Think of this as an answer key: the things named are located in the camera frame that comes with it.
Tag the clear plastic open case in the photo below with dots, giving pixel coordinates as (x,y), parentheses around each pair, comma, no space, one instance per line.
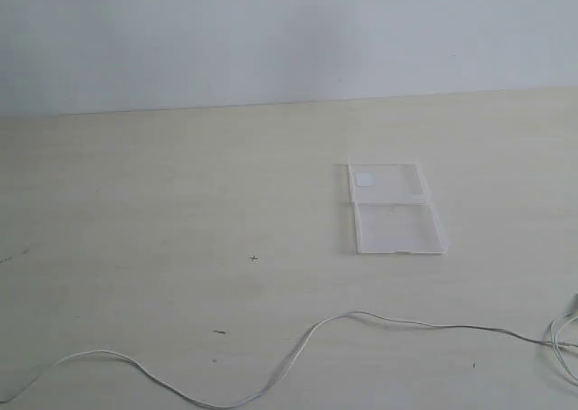
(387,209)

